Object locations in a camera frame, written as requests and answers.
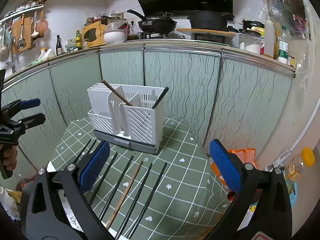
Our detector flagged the yellow microwave oven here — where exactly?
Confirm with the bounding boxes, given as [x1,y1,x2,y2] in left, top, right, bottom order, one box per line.
[82,21,106,48]

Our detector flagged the green label bottle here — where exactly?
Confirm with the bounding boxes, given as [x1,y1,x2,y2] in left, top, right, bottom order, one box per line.
[278,40,289,64]

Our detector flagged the white utensil holder rack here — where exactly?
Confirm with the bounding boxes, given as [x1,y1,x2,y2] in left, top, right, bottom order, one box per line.
[87,83,164,154]

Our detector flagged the dark soy sauce bottle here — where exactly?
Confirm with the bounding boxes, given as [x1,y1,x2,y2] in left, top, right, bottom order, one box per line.
[56,35,63,56]

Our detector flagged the yellow cap oil bottle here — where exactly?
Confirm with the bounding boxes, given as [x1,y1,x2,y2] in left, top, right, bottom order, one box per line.
[284,147,315,182]

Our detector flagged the brown wooden chopstick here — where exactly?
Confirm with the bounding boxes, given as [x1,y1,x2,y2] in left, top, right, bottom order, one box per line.
[101,80,132,106]
[105,161,143,230]

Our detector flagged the person's left hand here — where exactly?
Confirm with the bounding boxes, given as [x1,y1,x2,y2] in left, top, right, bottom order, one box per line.
[1,144,17,171]

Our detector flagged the black cooking pot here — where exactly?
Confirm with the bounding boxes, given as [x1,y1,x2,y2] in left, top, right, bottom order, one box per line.
[187,11,234,31]

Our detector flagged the clear jar white powder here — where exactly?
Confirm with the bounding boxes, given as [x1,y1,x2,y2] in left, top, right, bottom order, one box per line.
[239,30,261,54]

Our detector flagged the wooden cutting board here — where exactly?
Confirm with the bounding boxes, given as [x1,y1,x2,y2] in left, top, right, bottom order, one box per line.
[175,28,236,37]

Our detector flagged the blue plastic container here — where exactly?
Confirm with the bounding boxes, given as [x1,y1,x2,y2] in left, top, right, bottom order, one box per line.
[286,180,298,206]

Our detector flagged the black frying pan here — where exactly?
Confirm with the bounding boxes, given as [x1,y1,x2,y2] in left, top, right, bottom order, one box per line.
[127,9,177,35]

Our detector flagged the black chopstick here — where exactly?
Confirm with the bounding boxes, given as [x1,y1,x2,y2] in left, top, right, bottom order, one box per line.
[152,87,169,109]
[73,139,92,164]
[126,162,167,239]
[114,162,153,233]
[86,139,97,155]
[88,152,118,205]
[99,155,134,221]

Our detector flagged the white squeeze bottle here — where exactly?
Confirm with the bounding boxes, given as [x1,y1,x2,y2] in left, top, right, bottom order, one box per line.
[264,19,275,58]

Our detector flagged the white bowl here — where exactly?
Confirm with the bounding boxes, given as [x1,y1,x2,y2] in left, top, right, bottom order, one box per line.
[104,29,127,45]

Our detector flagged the hanging metal ladle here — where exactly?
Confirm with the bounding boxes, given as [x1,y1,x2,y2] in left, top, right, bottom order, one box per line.
[17,14,26,50]

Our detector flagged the hanging wooden board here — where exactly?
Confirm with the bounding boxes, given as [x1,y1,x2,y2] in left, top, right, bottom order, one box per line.
[12,17,31,55]

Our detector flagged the white paper sheet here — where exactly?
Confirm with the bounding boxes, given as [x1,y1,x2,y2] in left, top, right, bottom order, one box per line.
[47,161,127,239]

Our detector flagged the green checkered tablecloth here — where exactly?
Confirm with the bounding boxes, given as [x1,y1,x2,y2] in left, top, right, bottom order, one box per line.
[47,115,232,240]

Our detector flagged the green glass bottle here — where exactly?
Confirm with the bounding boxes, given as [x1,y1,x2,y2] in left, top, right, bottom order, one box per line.
[75,30,82,50]

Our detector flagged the orange bag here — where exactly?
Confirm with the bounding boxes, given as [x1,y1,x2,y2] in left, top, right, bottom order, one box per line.
[210,147,258,186]

